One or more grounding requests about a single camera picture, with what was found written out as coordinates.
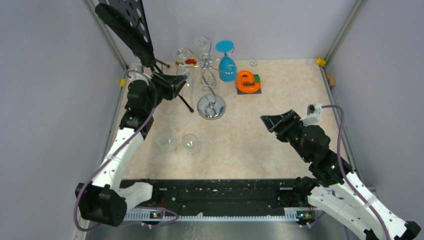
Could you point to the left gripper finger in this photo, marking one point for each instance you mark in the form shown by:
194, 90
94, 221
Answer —
173, 80
173, 91

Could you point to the yellow corner clip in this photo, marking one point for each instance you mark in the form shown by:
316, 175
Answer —
321, 62

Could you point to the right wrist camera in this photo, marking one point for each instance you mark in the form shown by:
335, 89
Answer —
313, 115

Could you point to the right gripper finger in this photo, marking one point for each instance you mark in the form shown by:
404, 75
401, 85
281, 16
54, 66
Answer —
274, 119
273, 127

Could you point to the clear ribbed wine glass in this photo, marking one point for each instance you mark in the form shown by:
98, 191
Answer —
166, 142
191, 144
184, 69

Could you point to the red yellow toy car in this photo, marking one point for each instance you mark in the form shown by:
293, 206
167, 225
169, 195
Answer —
190, 61

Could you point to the small metal washer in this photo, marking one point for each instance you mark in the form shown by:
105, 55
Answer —
253, 63

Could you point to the orange toy block piece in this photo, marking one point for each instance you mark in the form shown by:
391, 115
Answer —
247, 82

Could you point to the black music stand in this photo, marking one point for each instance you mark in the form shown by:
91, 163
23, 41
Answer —
126, 18

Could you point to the chrome wine glass rack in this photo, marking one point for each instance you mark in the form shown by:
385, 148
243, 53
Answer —
211, 106

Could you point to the blue wine glass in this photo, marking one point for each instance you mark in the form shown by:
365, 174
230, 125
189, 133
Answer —
227, 68

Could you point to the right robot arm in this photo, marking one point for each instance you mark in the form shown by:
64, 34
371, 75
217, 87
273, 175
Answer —
336, 189

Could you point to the yellow side clip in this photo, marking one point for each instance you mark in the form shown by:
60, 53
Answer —
122, 82

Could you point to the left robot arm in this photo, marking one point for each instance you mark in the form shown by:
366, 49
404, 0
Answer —
101, 199

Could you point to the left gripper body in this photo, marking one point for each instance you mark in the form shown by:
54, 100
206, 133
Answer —
160, 89

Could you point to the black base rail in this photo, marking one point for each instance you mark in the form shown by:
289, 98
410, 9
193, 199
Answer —
229, 197

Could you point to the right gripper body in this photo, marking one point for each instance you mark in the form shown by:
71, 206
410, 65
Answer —
292, 131

